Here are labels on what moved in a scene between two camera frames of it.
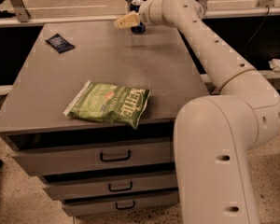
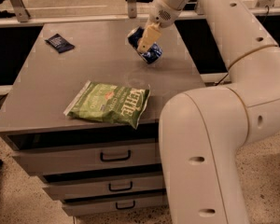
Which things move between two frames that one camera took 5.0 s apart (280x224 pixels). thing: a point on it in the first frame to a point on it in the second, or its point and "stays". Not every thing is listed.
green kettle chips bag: (109, 103) stays
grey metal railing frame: (262, 9) stays
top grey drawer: (97, 156) stays
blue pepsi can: (134, 6) to (151, 55)
